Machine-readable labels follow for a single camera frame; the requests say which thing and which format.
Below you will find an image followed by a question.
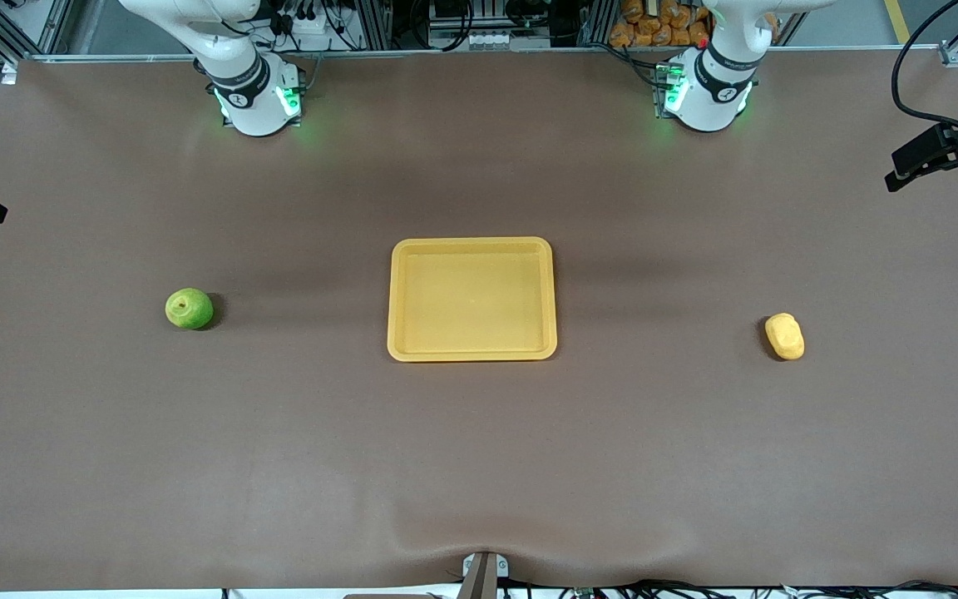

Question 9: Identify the green apple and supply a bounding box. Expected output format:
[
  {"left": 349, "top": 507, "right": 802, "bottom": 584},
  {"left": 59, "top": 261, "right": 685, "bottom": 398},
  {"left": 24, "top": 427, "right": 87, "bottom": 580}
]
[{"left": 165, "top": 288, "right": 215, "bottom": 331}]

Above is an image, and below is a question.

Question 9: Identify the white connector block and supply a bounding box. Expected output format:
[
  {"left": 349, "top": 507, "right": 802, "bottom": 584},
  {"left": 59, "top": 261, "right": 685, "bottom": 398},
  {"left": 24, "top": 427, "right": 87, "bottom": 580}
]
[{"left": 429, "top": 29, "right": 513, "bottom": 51}]

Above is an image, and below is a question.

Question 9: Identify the brown table mat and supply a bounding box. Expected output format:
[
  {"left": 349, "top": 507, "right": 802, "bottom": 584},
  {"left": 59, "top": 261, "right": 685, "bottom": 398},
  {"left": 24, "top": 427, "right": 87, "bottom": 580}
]
[{"left": 0, "top": 46, "right": 958, "bottom": 593}]

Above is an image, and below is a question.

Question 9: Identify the pile of orange toy food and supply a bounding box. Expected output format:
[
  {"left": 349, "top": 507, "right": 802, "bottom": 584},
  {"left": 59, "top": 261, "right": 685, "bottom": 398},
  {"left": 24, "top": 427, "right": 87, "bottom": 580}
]
[{"left": 610, "top": 0, "right": 779, "bottom": 48}]

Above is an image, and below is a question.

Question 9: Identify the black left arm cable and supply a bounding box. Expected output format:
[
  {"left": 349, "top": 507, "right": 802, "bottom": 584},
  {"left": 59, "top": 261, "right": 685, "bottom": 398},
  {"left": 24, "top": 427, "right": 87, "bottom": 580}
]
[{"left": 891, "top": 0, "right": 958, "bottom": 138}]

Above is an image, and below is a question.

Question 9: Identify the metal table clamp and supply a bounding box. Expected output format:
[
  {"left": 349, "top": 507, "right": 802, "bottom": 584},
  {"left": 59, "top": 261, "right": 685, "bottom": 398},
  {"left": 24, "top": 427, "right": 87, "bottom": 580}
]
[{"left": 461, "top": 551, "right": 511, "bottom": 599}]

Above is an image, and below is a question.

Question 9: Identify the yellow plastic tray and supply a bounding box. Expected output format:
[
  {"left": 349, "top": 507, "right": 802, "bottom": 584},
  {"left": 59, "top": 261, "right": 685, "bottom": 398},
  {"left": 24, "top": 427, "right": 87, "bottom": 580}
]
[{"left": 387, "top": 236, "right": 559, "bottom": 364}]

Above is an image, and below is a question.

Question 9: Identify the aluminium table edge rail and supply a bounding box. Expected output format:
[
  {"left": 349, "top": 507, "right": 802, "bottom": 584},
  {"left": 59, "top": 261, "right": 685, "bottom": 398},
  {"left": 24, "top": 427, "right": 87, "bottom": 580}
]
[{"left": 17, "top": 46, "right": 946, "bottom": 63}]

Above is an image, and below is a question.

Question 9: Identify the white power strip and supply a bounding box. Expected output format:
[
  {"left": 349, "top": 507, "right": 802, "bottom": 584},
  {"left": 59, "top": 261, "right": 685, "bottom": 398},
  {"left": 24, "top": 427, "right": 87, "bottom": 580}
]
[{"left": 275, "top": 12, "right": 338, "bottom": 52}]

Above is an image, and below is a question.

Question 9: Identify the yellow potato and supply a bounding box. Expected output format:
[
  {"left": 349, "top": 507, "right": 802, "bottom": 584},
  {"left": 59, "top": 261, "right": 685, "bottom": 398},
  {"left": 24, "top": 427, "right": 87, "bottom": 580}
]
[{"left": 764, "top": 312, "right": 806, "bottom": 362}]

